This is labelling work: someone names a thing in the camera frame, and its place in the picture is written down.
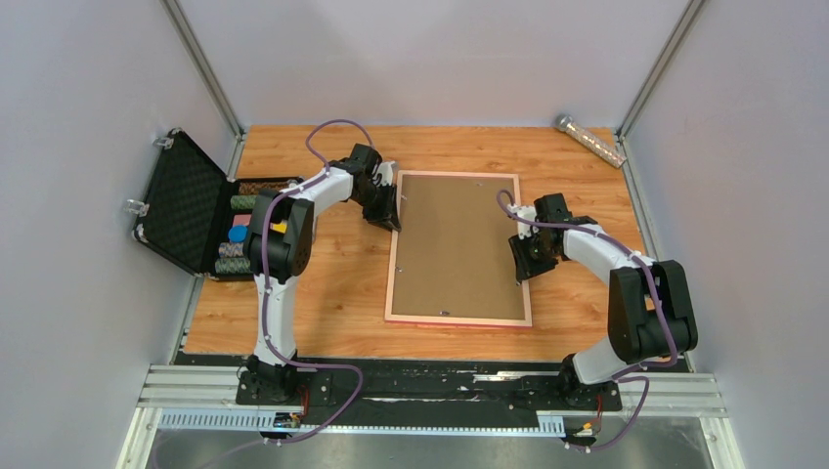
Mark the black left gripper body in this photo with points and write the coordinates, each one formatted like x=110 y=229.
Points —
x=376 y=202

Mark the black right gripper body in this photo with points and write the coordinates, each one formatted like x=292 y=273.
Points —
x=531 y=255

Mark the wooden picture frame pink inlay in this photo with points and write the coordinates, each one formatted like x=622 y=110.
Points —
x=388 y=272

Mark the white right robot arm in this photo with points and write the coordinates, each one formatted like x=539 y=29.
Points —
x=650 y=318

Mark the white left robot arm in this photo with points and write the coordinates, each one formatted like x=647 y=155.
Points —
x=279 y=245

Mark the glittery silver tube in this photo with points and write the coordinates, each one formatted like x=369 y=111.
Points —
x=565 y=123

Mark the blue round chip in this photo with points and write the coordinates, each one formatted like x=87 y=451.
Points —
x=237 y=233

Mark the black poker chip case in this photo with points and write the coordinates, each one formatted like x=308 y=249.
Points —
x=191 y=204

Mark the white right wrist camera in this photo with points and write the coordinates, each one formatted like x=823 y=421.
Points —
x=524 y=215

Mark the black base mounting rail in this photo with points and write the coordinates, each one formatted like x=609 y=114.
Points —
x=413 y=393

